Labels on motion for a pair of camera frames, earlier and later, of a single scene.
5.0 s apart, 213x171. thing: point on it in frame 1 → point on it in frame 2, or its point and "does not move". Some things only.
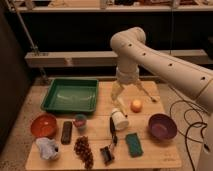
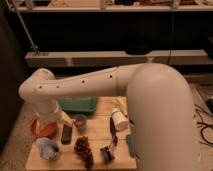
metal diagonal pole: [34, 48] does not move
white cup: [120, 121] does not move
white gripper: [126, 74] → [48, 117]
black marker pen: [113, 132] does not move
